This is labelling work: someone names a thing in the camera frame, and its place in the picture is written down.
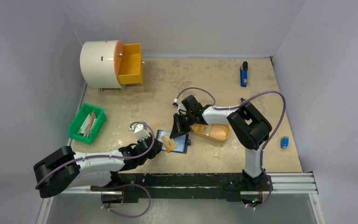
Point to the sticks in green bin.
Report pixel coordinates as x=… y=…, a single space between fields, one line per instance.
x=87 y=124

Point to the green plastic bin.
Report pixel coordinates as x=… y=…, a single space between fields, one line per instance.
x=76 y=123

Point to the blue black utility tool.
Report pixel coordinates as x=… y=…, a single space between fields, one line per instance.
x=244 y=74

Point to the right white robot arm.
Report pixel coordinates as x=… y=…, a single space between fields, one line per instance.
x=251 y=128

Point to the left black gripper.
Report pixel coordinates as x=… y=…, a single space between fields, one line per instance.
x=158 y=148

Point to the white cylindrical drawer cabinet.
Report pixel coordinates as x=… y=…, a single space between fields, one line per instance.
x=100 y=63

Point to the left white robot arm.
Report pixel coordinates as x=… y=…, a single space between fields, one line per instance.
x=66 y=168

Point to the tan oval plastic tray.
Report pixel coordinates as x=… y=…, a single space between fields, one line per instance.
x=219 y=133

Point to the orange plastic drawer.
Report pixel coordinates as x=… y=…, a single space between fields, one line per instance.
x=131 y=67

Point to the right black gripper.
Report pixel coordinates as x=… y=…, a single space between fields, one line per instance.
x=179 y=122

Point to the small blue block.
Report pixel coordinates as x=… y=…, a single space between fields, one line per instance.
x=284 y=142

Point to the beige credit card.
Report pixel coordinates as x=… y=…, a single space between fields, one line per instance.
x=169 y=144
x=206 y=129

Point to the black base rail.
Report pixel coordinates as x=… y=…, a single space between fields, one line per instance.
x=232 y=187

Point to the blue leather card holder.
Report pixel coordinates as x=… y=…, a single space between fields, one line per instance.
x=177 y=145

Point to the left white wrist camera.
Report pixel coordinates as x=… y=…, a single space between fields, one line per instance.
x=140 y=130

